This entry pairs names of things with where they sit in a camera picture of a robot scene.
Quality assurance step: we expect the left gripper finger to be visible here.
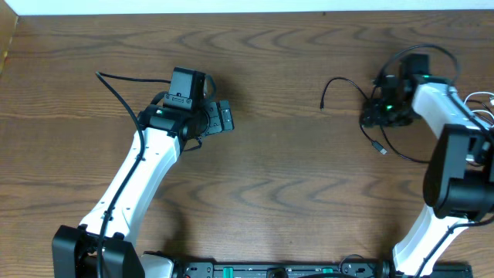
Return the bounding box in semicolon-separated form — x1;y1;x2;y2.
218;100;232;123
221;111;235;131

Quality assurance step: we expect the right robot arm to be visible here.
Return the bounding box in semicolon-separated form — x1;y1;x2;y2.
360;53;493;277

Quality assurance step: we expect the black USB cable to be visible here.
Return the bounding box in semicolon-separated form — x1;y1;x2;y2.
320;76;431;164

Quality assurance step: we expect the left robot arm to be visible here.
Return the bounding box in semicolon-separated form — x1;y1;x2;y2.
52;67;234;277

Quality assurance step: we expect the white USB cable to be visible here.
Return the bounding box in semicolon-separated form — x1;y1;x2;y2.
462;91;494;124

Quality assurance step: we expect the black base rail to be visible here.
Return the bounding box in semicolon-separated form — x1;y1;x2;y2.
138;250;474;278

